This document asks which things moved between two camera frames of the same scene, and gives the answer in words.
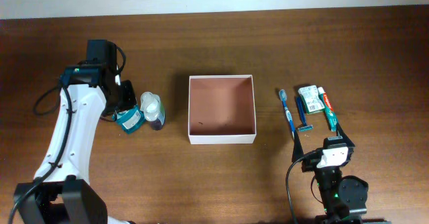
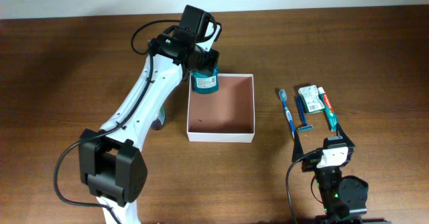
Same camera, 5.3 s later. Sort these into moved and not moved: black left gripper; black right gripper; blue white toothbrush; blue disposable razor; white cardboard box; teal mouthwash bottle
Moved: teal mouthwash bottle; black left gripper
Not moved: blue disposable razor; black right gripper; white cardboard box; blue white toothbrush
